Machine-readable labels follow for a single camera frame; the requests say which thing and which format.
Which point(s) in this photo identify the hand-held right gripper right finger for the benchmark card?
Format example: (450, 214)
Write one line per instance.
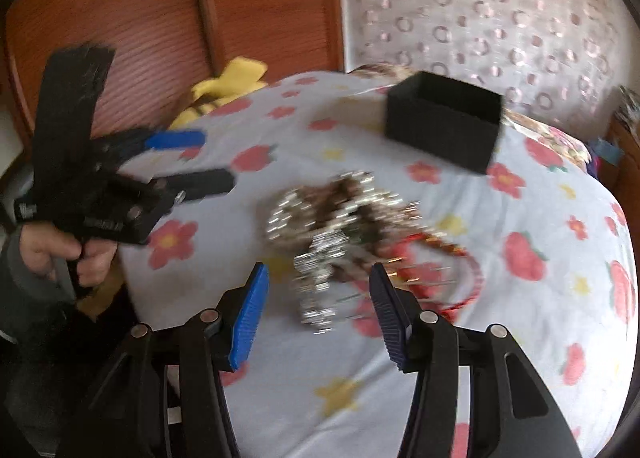
(390, 323)

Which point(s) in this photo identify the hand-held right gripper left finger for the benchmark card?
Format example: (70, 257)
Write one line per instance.
(250, 318)

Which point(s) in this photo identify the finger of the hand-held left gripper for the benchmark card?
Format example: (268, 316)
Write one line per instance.
(205, 183)
(175, 139)

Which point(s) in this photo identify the black jewelry box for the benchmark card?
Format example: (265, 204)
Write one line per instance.
(440, 133)

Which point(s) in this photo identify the person's left forearm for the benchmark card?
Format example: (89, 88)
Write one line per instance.
(25, 298)

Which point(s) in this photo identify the person's left hand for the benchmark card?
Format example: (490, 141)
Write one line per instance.
(95, 260)

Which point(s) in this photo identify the yellow plush toy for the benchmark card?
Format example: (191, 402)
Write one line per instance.
(240, 78)

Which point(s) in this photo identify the white strawberry flower print sheet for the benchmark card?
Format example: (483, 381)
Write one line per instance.
(450, 238)

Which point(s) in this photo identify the brown wooden wardrobe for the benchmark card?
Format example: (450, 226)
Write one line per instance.
(125, 13)

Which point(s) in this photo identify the gift bag with blue paper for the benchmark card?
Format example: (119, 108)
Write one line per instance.
(607, 150)

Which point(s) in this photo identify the brown wooden cabinet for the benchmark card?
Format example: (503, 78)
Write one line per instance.
(625, 158)

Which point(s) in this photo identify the stack of folded cloth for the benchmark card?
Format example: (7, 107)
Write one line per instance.
(630, 105)

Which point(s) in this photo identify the sheer circle-patterned wall curtain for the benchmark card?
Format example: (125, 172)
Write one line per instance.
(475, 13)

